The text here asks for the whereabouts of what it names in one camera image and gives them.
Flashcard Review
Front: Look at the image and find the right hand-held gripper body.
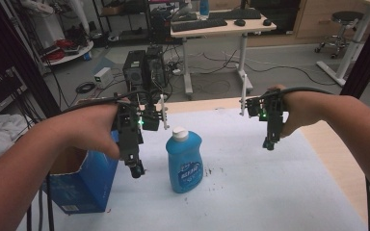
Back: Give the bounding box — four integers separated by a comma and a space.
239, 73, 286, 140

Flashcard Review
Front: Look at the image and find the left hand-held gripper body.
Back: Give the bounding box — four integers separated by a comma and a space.
112, 92, 170, 167

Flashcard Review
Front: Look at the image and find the blue bottle with white cap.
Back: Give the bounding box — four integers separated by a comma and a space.
165, 125, 204, 194

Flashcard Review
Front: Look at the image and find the blue cardboard box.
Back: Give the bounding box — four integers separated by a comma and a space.
40, 129, 120, 215

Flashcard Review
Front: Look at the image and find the person's right hand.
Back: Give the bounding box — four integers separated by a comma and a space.
268, 84, 310, 140

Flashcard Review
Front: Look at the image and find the person's left hand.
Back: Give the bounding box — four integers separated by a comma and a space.
55, 101, 132, 161

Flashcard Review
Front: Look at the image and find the white table cover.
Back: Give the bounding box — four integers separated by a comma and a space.
14, 107, 369, 231

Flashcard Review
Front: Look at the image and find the small white box device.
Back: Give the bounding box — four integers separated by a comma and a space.
93, 66, 114, 89

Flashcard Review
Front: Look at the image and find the black computer tower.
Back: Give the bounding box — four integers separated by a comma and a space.
121, 49, 147, 94
145, 44, 169, 91

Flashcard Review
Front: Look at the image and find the wooden table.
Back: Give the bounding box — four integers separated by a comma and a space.
141, 95, 370, 231

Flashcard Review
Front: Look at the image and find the round white table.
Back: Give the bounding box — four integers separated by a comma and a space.
42, 38, 95, 67

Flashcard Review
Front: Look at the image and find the light wooden desk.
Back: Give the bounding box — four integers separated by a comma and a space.
170, 9, 278, 97

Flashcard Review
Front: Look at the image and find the wooden cabinet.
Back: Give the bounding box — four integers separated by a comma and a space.
246, 0, 369, 48

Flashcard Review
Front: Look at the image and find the black keyboard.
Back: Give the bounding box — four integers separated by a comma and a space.
171, 17, 228, 33
207, 8, 263, 21

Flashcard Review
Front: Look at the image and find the black metal shelf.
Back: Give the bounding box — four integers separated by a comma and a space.
91, 0, 153, 43

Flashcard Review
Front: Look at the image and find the dark curtain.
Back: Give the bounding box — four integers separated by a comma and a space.
0, 0, 63, 119
339, 0, 370, 99

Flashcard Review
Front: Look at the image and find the black round stool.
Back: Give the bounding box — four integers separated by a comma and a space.
313, 11, 366, 60

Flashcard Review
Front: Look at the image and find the small blue bottle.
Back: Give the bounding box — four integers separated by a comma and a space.
198, 0, 211, 17

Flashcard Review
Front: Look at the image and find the black equipment case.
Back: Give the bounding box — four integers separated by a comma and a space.
0, 66, 29, 114

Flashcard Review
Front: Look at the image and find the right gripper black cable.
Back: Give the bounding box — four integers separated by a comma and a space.
263, 86, 335, 97

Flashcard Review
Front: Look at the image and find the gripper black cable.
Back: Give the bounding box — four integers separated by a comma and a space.
59, 90, 152, 115
263, 86, 335, 97

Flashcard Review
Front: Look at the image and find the black floor cable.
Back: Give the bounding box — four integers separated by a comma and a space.
201, 49, 338, 87

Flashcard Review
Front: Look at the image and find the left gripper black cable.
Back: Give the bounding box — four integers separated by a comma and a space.
59, 90, 152, 115

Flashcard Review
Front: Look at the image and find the coiled black cable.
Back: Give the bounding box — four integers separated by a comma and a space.
74, 81, 96, 95

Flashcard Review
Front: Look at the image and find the white desk frame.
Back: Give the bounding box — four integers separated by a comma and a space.
315, 0, 370, 88

